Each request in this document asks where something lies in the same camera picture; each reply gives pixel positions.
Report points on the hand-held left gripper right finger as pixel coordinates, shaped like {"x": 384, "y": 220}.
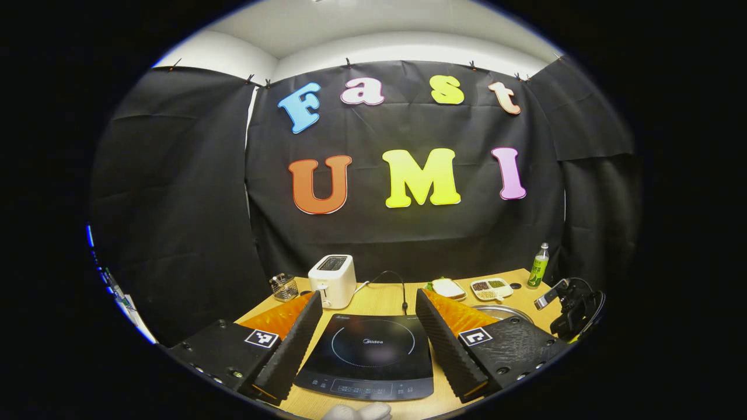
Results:
{"x": 446, "y": 350}

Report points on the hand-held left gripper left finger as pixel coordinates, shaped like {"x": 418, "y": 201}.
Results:
{"x": 292, "y": 350}

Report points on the black induction cooktop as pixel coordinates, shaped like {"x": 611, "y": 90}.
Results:
{"x": 327, "y": 361}

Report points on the stainless steel pot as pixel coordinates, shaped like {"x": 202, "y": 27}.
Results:
{"x": 510, "y": 314}

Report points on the white rectangular plate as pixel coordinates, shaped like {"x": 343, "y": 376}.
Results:
{"x": 461, "y": 297}

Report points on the green drink bottle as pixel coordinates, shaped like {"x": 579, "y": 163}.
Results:
{"x": 537, "y": 271}

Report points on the sandwich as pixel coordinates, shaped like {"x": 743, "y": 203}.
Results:
{"x": 448, "y": 287}

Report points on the white divided bean dish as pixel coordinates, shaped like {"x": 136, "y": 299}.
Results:
{"x": 493, "y": 290}

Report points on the white toaster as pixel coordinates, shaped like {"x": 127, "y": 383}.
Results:
{"x": 335, "y": 286}

